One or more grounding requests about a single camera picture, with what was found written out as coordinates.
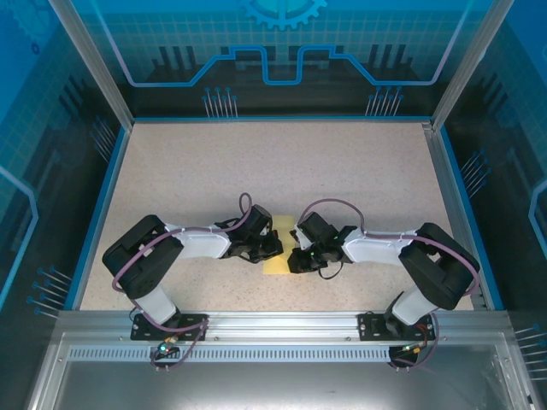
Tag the grey metal tray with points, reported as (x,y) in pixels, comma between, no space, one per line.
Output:
(273,386)

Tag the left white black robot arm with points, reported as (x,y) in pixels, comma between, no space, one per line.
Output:
(201,247)

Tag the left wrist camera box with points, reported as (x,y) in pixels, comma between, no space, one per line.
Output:
(273,234)

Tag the aluminium mounting rail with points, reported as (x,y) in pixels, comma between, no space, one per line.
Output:
(282,324)

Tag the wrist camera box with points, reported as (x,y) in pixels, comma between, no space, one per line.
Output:
(273,234)
(301,241)

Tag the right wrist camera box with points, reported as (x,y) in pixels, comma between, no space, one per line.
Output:
(301,241)

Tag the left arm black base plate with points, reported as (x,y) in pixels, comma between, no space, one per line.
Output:
(139,331)

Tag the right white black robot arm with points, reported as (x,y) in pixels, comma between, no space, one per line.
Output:
(376,252)

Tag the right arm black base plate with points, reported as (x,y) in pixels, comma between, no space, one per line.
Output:
(369,326)

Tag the aluminium frame post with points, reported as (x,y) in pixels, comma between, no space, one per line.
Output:
(94,64)
(470,64)

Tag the blue table edge frame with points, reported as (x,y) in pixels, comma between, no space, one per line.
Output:
(72,301)

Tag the aluminium side rail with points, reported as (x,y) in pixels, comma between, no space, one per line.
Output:
(449,192)

